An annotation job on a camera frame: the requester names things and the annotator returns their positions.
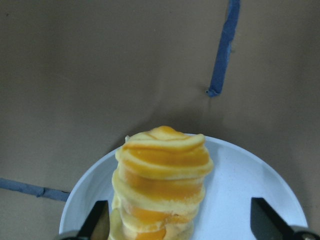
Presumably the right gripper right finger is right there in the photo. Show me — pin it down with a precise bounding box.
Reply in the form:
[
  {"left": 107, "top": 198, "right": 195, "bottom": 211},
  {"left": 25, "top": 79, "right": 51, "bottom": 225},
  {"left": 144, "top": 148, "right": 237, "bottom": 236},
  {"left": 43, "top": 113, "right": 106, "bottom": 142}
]
[{"left": 250, "top": 197, "right": 294, "bottom": 240}]

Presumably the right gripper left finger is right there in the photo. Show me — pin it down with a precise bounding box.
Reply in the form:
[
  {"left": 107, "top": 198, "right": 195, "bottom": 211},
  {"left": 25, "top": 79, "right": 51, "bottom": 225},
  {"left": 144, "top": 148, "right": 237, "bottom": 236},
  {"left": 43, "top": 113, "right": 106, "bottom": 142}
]
[{"left": 79, "top": 200, "right": 110, "bottom": 240}]

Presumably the blue plate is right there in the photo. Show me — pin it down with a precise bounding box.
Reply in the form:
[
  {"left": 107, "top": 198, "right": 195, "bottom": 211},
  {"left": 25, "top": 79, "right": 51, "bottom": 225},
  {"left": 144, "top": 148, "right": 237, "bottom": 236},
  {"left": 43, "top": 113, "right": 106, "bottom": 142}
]
[{"left": 59, "top": 137, "right": 308, "bottom": 240}]

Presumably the yellow twisted bread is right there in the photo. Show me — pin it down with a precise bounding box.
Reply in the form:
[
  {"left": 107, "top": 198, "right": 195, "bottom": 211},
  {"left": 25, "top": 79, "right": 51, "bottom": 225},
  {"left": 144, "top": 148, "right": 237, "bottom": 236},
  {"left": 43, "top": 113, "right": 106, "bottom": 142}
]
[{"left": 109, "top": 126, "right": 214, "bottom": 240}]

